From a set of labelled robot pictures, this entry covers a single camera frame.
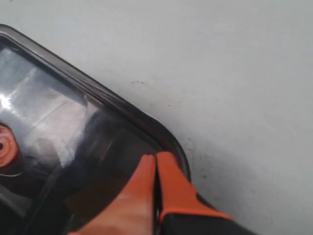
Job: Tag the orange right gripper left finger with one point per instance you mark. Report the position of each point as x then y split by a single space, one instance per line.
132 211

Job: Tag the smoked lid with orange seal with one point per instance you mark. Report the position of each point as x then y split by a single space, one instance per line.
78 142

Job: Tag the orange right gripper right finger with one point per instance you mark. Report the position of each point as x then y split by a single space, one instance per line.
184 212

